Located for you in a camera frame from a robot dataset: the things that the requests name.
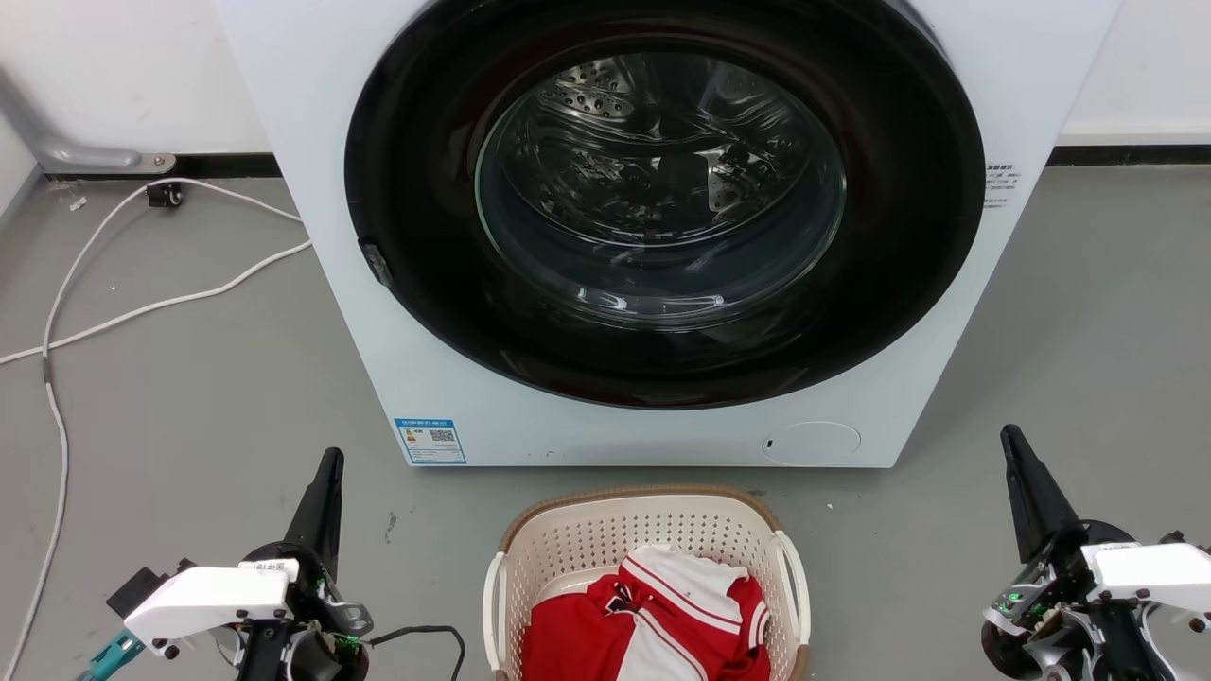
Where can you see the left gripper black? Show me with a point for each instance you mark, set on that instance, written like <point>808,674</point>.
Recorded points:
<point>317,605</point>

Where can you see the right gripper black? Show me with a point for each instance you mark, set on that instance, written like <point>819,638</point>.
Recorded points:
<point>1050,605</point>

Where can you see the white woven-rim laundry basket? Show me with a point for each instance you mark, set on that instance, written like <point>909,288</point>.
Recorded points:
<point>577,539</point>

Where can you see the blue energy label sticker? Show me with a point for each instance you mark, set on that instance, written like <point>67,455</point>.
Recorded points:
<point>430,441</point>

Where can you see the round white filter cover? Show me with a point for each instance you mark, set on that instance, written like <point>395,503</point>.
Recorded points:
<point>811,443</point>

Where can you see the black round washer door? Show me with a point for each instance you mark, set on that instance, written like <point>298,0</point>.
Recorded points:
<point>426,189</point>

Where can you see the red and white garment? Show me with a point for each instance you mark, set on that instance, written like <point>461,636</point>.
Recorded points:
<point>653,634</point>

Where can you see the small black floor clip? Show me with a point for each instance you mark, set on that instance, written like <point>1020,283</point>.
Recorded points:
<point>165,195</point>

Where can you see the white front-load washing machine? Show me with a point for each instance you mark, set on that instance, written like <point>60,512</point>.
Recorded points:
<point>312,113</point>

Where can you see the grey drain pipe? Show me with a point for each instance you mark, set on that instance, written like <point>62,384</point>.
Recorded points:
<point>38,142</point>

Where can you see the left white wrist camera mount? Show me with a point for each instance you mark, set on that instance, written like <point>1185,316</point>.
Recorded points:
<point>208,596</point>

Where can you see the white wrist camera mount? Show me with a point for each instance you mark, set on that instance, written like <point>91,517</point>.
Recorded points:
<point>1159,567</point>
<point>208,596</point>

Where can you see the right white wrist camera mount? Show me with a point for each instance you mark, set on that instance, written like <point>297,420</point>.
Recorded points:
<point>1159,567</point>

